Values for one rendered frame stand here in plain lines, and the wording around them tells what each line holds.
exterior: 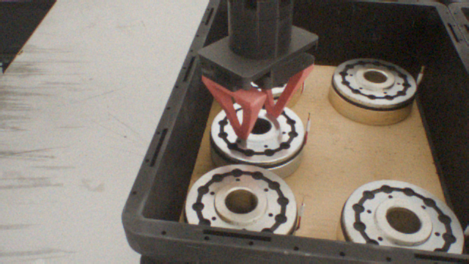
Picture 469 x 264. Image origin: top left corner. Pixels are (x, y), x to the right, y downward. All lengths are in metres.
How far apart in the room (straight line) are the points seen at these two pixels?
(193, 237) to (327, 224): 0.17
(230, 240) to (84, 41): 0.77
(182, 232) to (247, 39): 0.17
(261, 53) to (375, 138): 0.21
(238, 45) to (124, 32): 0.65
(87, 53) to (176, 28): 0.21
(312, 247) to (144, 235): 0.11
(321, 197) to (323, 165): 0.05
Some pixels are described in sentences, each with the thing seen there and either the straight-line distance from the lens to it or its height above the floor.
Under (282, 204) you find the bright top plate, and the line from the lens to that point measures 0.40.
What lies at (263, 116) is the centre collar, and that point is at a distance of 0.47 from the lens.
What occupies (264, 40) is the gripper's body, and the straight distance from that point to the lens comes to 0.38.
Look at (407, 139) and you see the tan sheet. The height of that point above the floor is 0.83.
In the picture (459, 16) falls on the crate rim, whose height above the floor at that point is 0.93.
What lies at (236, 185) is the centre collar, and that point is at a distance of 0.40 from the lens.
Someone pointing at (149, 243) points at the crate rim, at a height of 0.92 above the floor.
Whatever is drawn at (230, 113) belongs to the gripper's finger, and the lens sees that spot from 0.43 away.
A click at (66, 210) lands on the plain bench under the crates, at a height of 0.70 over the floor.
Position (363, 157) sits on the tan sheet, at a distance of 0.50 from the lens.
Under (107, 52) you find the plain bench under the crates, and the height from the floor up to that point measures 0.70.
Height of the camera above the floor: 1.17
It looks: 42 degrees down
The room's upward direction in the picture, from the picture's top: straight up
